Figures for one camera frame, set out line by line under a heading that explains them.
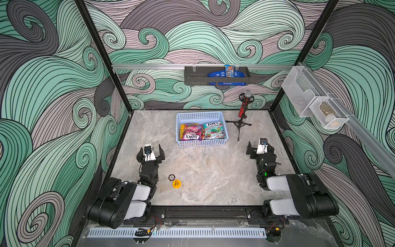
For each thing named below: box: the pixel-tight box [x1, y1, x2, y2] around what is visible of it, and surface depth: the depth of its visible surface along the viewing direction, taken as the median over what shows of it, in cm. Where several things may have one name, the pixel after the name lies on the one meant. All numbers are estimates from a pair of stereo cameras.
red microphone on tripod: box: [225, 90, 255, 141], surface depth 98 cm
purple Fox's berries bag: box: [182, 123, 203, 141], surface depth 100 cm
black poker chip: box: [168, 173, 176, 182], surface depth 87 cm
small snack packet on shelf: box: [224, 64, 236, 78], surface depth 92 cm
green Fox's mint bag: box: [202, 120, 227, 140], surface depth 102 cm
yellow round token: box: [172, 179, 182, 189], surface depth 85 cm
